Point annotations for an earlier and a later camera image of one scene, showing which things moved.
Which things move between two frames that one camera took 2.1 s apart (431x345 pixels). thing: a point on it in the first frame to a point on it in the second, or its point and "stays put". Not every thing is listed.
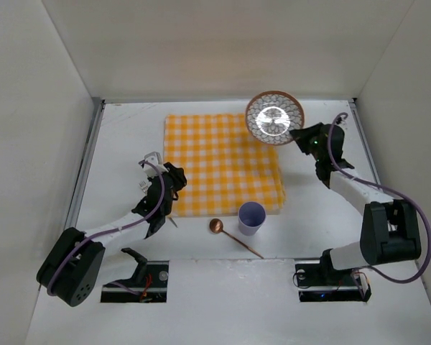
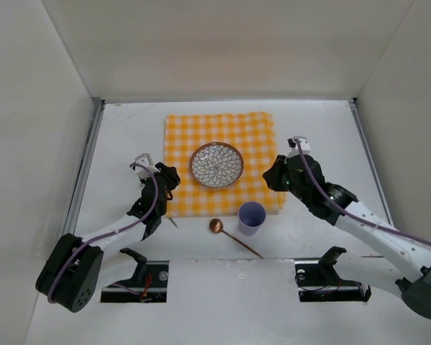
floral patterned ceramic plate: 272,115 to 216,164
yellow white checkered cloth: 225,164 stays put
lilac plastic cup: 251,217 stays put
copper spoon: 216,226 stays put
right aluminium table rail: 357,112 stays put
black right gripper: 302,136 to 281,172
